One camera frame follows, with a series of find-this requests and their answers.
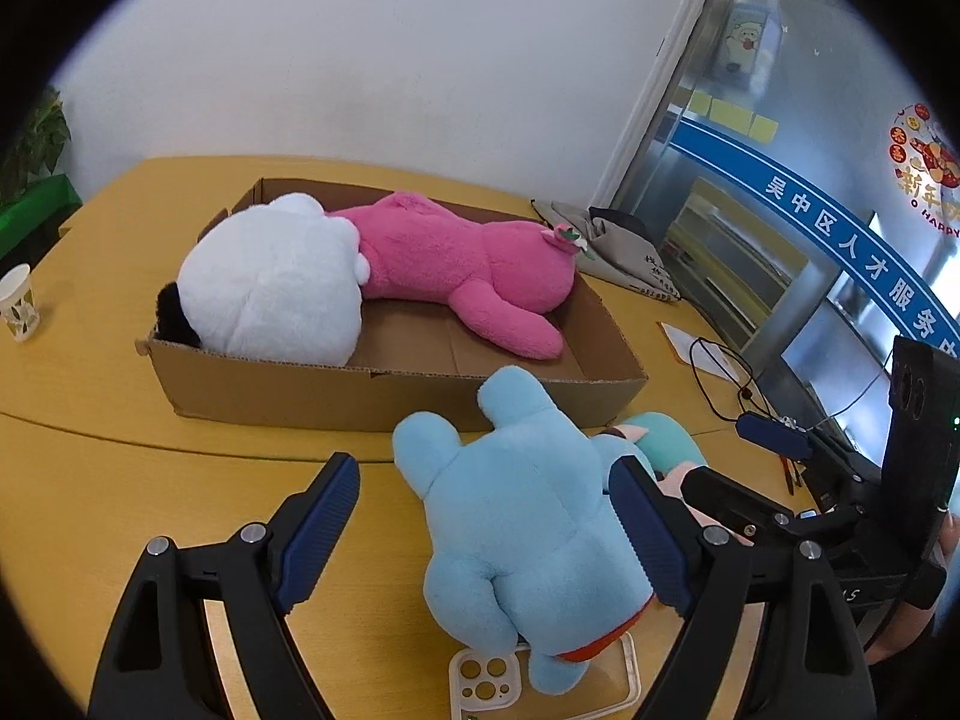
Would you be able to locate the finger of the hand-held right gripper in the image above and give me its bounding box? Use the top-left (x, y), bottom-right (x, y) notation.
top-left (679, 465), bottom-right (833, 550)
top-left (735, 412), bottom-right (886, 515)

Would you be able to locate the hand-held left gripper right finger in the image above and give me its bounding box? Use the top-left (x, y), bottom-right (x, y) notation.
top-left (607, 456), bottom-right (878, 720)

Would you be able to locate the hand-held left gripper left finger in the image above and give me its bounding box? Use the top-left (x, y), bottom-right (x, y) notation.
top-left (88, 452), bottom-right (362, 720)

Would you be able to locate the teal and pink plush doll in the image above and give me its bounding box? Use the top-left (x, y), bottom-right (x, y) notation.
top-left (596, 411), bottom-right (758, 548)

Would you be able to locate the light blue plush toy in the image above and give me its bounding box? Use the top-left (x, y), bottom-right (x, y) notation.
top-left (391, 365), bottom-right (657, 697)

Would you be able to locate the brown cardboard box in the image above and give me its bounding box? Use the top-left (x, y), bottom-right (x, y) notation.
top-left (135, 177), bottom-right (650, 436)

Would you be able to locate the person's right hand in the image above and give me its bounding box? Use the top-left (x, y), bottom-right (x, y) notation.
top-left (866, 511), bottom-right (960, 665)

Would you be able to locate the white paper sheet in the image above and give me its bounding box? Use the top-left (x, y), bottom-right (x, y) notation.
top-left (658, 321), bottom-right (751, 383)

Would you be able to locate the blue window banner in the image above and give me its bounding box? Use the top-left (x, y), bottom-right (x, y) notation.
top-left (667, 109), bottom-right (960, 368)

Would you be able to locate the clear phone case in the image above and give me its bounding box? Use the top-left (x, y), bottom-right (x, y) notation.
top-left (448, 630), bottom-right (642, 720)

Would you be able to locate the grey cloth bag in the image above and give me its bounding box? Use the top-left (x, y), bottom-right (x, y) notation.
top-left (531, 199), bottom-right (683, 302)

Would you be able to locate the white round plush toy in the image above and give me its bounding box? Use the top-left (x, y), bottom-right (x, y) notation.
top-left (154, 193), bottom-right (372, 368)

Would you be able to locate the red festive window sticker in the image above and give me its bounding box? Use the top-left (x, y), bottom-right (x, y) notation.
top-left (889, 101), bottom-right (960, 218)

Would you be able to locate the pink plush toy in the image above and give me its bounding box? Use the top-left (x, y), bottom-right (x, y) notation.
top-left (330, 190), bottom-right (587, 361)

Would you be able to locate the patterned paper cup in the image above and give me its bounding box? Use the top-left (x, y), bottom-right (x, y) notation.
top-left (0, 264), bottom-right (40, 344)

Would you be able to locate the cartoon animal window sticker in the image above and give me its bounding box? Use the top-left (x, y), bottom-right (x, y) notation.
top-left (720, 4), bottom-right (785, 80)

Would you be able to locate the metal framed glass partition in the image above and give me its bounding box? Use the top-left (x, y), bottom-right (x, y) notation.
top-left (600, 0), bottom-right (960, 481)

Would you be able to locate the green planter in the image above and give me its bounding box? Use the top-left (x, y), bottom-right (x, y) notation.
top-left (0, 174), bottom-right (82, 260)

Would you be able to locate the green potted plant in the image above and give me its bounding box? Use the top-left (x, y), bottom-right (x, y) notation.
top-left (0, 86), bottom-right (72, 203)

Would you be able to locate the black cable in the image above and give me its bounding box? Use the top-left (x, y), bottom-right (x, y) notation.
top-left (688, 337), bottom-right (773, 425)

